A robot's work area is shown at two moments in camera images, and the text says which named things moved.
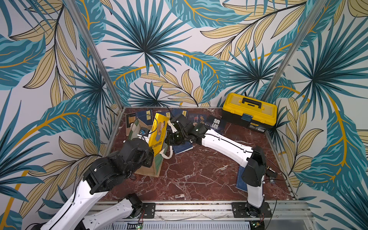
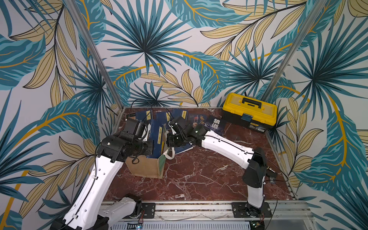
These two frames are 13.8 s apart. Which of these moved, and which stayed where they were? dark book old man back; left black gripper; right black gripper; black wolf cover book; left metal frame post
Moved: left black gripper
Stayed: right black gripper; dark book old man back; left metal frame post; black wolf cover book
